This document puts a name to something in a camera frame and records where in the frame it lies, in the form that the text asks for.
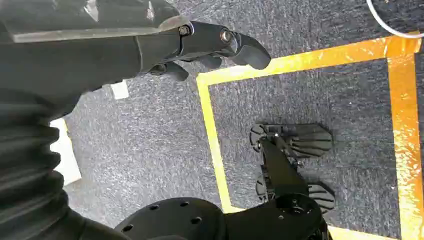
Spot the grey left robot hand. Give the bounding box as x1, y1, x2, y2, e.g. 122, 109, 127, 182
0, 0, 272, 122

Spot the small white paper label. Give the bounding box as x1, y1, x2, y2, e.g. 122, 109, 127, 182
110, 79, 130, 101

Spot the white table leg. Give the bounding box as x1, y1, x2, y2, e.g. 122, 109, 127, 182
49, 118, 83, 187

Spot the ribbed grey left arm sleeve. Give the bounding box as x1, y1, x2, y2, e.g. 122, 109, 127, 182
0, 88, 132, 240

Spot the black robot foot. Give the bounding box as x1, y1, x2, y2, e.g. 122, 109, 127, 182
249, 123, 333, 159

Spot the yellow floor tape square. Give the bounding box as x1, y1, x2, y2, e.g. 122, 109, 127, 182
196, 31, 424, 240

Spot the white cable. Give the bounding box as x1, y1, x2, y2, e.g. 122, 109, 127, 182
365, 0, 424, 39

